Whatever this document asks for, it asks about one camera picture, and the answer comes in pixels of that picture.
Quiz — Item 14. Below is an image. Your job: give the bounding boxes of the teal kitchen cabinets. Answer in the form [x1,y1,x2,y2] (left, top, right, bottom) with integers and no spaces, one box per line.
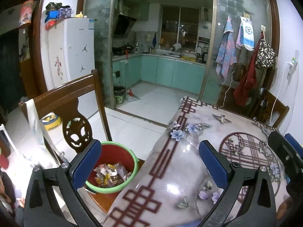
[112,54,206,95]

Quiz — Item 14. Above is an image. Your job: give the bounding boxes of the dark kitchen trash bin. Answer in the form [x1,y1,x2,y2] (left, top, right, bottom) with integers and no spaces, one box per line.
[113,86,126,105]

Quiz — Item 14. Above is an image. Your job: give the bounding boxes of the floral patterned tablecloth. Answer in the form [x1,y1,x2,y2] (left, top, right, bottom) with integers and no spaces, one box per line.
[103,97,288,226]

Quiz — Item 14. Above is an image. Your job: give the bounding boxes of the red hanging garment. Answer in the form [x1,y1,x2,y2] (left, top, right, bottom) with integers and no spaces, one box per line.
[233,32,264,106]

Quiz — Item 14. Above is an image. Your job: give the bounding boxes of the dark wooden chair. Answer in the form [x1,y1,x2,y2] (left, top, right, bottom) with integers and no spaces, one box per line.
[19,69,112,153]

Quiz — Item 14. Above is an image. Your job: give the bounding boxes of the yellow floor toy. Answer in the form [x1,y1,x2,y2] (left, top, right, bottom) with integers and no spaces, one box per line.
[42,112,62,131]

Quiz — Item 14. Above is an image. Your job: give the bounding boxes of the black patterned hanging bag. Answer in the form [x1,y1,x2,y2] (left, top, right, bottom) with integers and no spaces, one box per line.
[255,38,277,69]

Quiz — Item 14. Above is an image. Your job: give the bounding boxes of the plaid hanging towel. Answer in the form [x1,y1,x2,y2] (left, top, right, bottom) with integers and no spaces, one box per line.
[216,15,237,84]

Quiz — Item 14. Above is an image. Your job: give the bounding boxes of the white printed hanging bag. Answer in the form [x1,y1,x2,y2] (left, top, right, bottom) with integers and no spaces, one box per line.
[236,16,254,51]

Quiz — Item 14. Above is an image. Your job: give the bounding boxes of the white refrigerator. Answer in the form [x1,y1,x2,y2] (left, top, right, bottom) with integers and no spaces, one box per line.
[40,17,96,121]

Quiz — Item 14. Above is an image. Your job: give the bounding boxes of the items atop refrigerator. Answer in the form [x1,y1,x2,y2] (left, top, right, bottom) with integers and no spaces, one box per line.
[45,2,87,30]

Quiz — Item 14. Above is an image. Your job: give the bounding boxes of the white charging cable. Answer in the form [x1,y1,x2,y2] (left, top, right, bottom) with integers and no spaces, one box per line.
[269,57,298,126]

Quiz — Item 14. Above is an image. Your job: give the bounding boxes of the red handled mop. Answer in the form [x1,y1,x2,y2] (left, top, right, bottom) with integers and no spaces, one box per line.
[125,50,140,103]

